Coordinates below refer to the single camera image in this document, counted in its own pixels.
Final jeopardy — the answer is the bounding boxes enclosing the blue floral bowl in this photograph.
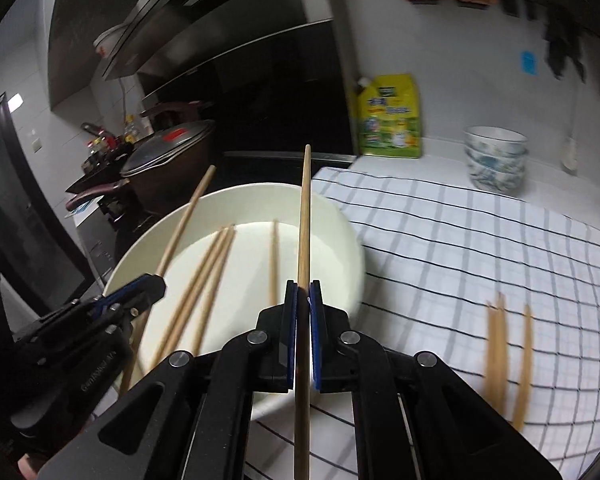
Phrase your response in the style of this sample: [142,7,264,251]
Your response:
[465,146,527,174]
[469,165,524,194]
[464,126,528,157]

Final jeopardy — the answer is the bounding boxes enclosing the black white checkered cloth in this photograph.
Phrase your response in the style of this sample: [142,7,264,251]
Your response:
[241,166,600,480]

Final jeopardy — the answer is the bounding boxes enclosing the yellow green seasoning pouch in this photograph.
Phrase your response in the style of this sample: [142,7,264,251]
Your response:
[358,74,422,158]

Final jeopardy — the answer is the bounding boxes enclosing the top blue floral bowl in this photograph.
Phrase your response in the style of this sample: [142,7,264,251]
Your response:
[464,126,528,157]

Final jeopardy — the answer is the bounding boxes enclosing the wooden chopstick pair member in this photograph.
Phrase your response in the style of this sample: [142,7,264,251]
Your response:
[118,164,218,396]

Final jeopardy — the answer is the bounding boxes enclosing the black range hood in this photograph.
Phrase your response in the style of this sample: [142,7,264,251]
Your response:
[47,0,358,156]

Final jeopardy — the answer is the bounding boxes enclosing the wooden chopstick on cloth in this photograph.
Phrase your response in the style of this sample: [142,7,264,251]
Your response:
[512,304,533,432]
[484,302,500,411]
[494,292,508,415]

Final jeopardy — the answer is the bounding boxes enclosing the left human hand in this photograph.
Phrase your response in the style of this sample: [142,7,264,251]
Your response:
[17,454,46,480]

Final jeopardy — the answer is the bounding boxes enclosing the black hanging rag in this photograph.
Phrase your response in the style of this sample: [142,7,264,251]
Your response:
[544,6,586,82]

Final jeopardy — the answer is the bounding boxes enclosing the lone wooden chopstick in basin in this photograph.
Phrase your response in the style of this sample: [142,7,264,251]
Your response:
[268,220,278,306]

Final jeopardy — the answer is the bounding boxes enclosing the white dish brush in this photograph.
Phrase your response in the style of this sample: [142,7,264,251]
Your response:
[559,79,581,176]

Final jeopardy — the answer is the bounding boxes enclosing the white oval plastic basin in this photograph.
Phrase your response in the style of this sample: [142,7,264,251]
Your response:
[101,181,366,424]

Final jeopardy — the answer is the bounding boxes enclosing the middle blue floral bowl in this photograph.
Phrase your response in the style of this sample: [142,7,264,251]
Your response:
[465,146,527,174]

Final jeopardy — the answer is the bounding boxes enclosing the dark pot with lid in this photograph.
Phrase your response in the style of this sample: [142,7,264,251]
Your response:
[66,101,213,216]

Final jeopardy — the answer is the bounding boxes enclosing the bottom blue floral bowl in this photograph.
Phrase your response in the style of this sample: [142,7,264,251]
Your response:
[469,165,524,194]

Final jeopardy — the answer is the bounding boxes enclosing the blue wall hook sticker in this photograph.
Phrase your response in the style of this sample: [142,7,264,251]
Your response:
[520,51,536,76]

